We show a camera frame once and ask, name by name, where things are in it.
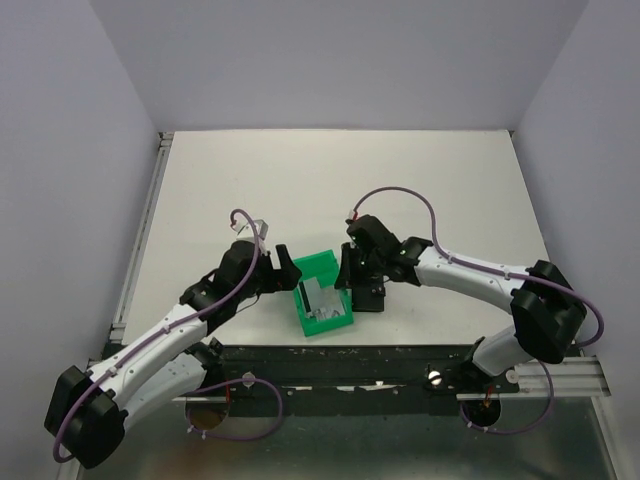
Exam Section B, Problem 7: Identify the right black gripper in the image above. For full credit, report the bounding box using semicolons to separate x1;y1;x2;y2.
334;241;383;289

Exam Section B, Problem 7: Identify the green plastic bin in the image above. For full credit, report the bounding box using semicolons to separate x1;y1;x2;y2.
293;250;354;337

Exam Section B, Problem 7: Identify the black leather card holder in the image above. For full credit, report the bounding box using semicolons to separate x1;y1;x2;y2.
351;280;386;313

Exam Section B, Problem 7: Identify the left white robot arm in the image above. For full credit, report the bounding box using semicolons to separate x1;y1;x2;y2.
44;240;301;468

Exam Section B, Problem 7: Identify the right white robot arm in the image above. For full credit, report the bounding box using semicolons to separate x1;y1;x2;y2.
334;215;586;392

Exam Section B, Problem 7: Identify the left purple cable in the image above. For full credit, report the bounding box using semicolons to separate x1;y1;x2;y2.
51;208;269;464

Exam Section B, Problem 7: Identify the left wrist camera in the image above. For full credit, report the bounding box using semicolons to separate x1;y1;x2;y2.
232;219;269;241

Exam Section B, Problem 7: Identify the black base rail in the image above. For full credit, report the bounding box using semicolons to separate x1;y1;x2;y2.
164;342;541;419

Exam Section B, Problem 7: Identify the aluminium frame rail left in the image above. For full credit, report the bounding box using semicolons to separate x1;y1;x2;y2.
108;132;175;344

